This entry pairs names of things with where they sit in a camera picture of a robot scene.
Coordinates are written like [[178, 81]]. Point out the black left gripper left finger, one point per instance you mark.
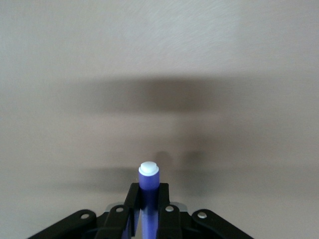
[[117, 219]]

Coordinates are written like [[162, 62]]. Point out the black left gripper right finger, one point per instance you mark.
[[172, 221]]

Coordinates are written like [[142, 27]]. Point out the purple marker pen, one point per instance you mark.
[[148, 184]]

